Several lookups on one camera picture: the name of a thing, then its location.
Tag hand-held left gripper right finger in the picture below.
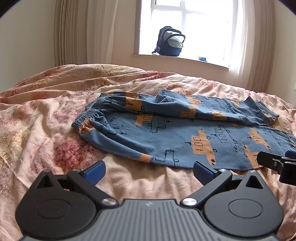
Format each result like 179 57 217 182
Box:
181 161 270 208

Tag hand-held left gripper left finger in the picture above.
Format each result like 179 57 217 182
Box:
34 160 119 208

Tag blue patterned pants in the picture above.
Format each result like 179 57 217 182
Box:
71 90 296 171

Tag pink floral bed sheet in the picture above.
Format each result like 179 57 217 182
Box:
0 64 296 241

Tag beige curtain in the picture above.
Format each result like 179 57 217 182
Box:
54 0 141 67
225 0 278 93

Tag white window sill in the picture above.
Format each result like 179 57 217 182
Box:
131 53 229 70

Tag dark blue backpack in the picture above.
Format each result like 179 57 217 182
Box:
152 26 186 57

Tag white window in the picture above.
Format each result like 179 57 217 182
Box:
139 0 241 67

